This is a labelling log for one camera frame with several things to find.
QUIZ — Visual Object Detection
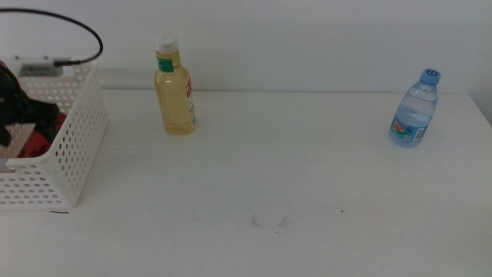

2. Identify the red cola can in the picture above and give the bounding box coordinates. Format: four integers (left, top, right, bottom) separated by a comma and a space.
17, 111, 67, 159

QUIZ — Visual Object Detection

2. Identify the yellow drink bottle white cap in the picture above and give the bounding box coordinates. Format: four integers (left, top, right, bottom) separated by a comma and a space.
153, 33, 197, 135

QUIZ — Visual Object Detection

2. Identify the clear blue-capped water bottle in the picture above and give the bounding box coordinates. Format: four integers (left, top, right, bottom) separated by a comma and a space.
388, 68, 442, 149

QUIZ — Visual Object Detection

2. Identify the white perforated plastic basket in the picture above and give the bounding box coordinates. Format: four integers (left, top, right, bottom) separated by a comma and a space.
0, 57, 110, 211

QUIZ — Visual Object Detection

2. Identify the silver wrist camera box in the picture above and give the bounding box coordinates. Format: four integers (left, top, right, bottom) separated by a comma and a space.
3, 55, 76, 78

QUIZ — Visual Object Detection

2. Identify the black camera cable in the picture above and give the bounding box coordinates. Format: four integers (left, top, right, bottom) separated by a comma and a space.
0, 8, 105, 67

